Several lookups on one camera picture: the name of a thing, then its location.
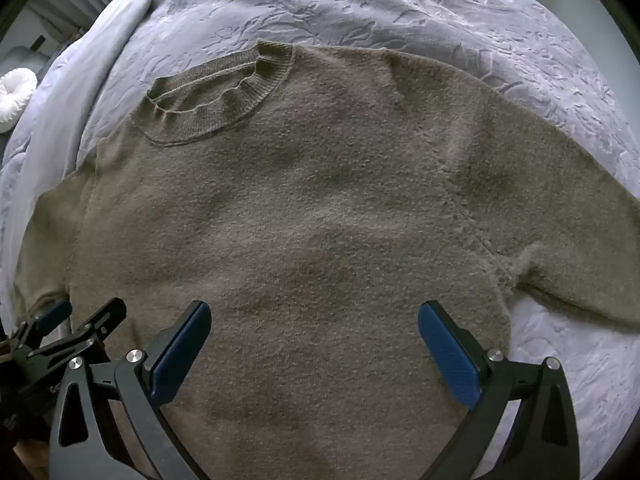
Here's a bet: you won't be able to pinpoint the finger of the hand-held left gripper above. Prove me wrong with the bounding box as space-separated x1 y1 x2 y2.
15 299 74 352
27 297 127 377

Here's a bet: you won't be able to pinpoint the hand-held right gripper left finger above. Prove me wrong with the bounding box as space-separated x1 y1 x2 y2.
48 300 213 480

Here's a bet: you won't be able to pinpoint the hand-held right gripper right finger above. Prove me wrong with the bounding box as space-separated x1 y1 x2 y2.
417 300 581 480

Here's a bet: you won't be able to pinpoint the brown knit sweater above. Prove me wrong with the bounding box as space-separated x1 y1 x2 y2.
11 40 640 480

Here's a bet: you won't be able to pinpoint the plain grey bed sheet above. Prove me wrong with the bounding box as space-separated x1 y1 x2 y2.
0 0 168 321

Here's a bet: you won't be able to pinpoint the white round cushion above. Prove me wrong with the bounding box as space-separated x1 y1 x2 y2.
0 67 39 134

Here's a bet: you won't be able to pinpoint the grey embossed bedspread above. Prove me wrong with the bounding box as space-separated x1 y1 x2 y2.
0 0 640 480

